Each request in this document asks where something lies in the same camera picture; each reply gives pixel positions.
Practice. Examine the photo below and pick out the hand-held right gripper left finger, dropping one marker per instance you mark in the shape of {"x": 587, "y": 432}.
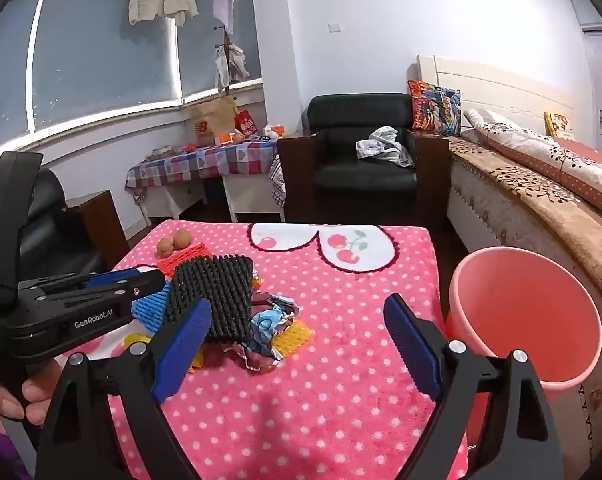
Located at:
{"x": 181, "y": 355}

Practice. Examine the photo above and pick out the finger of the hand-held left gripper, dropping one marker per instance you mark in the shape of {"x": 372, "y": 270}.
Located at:
{"x": 113, "y": 277}
{"x": 141, "y": 290}

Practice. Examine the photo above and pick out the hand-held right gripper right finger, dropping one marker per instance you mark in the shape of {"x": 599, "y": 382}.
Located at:
{"x": 412, "y": 347}

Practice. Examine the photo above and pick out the blue foam net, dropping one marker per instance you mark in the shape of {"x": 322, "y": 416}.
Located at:
{"x": 148, "y": 312}

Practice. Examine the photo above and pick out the red foam net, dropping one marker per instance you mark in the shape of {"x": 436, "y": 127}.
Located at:
{"x": 183, "y": 260}

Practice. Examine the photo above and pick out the black foam net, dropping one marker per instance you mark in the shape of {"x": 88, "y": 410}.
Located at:
{"x": 216, "y": 290}

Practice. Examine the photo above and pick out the printed paper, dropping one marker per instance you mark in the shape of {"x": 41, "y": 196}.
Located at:
{"x": 268, "y": 332}

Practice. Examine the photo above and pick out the pink plastic bucket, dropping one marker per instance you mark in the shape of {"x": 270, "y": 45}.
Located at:
{"x": 521, "y": 310}

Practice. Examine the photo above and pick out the person's left hand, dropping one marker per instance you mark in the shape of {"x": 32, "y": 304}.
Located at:
{"x": 11, "y": 402}

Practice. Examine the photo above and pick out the walnut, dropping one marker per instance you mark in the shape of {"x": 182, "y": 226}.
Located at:
{"x": 182, "y": 239}
{"x": 165, "y": 247}

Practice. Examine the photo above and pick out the dark wooden side table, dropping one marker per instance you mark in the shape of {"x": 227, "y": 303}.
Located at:
{"x": 101, "y": 225}

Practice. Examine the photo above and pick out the black leather chair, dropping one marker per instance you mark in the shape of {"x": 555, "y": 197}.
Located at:
{"x": 66, "y": 240}

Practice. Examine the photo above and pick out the pink polka dot blanket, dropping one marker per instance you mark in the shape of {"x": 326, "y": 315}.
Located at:
{"x": 331, "y": 385}

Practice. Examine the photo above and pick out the crumpled red-brown paper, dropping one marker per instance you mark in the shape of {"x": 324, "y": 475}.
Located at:
{"x": 276, "y": 302}

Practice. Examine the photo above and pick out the checked heart tablecloth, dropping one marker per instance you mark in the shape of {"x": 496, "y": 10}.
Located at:
{"x": 206, "y": 162}

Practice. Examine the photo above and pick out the bed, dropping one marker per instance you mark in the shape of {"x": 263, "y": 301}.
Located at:
{"x": 471, "y": 195}

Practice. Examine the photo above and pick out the small orange box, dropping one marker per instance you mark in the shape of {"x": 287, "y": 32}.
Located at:
{"x": 226, "y": 138}

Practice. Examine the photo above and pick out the patterned white cloth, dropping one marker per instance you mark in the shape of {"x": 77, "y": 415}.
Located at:
{"x": 278, "y": 180}

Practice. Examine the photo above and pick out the brown paper bag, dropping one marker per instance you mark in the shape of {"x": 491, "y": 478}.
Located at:
{"x": 211, "y": 122}

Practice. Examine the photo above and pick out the black leather armchair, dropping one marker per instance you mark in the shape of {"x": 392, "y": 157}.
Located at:
{"x": 361, "y": 170}

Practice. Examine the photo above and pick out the red paper bag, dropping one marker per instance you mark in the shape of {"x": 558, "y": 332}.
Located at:
{"x": 246, "y": 122}

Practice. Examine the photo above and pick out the grey white clothes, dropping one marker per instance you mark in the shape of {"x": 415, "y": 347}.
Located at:
{"x": 386, "y": 147}

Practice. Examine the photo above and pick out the brown leaf pattern blanket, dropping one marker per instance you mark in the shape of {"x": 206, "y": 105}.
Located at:
{"x": 531, "y": 182}

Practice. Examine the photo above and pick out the white orange box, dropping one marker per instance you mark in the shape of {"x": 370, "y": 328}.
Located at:
{"x": 276, "y": 131}

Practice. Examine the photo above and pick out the grey window blind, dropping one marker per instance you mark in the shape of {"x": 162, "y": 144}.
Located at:
{"x": 106, "y": 55}
{"x": 211, "y": 50}

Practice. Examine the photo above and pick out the white orange floral quilt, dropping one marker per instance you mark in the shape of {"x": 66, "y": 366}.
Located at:
{"x": 556, "y": 157}

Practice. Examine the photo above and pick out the colourful patterned cushion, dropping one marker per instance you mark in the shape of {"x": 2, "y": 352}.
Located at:
{"x": 433, "y": 107}

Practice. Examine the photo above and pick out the white clothes on rack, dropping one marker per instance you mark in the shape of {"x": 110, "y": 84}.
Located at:
{"x": 233, "y": 65}

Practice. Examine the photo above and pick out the wooden coat rack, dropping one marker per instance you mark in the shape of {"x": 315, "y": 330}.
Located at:
{"x": 226, "y": 60}

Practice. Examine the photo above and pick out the yellow floral pillow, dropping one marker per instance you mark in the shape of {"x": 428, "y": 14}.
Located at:
{"x": 560, "y": 125}

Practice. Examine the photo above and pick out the cream bed headboard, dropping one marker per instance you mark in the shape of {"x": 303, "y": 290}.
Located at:
{"x": 501, "y": 90}

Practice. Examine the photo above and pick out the hanging pink cloth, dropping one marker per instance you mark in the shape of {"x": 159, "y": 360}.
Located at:
{"x": 225, "y": 10}

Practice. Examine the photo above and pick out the white wardrobe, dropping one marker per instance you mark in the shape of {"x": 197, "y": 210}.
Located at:
{"x": 601, "y": 70}

